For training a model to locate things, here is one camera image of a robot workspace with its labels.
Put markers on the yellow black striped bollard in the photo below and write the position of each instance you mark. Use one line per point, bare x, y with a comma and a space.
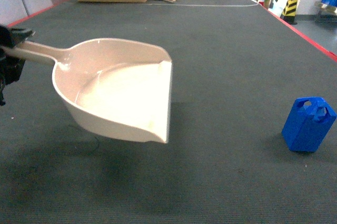
289, 12

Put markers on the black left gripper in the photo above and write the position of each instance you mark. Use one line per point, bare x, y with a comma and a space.
11, 67

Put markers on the blue plastic block part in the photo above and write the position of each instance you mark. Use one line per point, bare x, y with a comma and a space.
308, 123

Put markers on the beige plastic dustpan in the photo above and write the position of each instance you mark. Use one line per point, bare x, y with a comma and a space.
116, 88

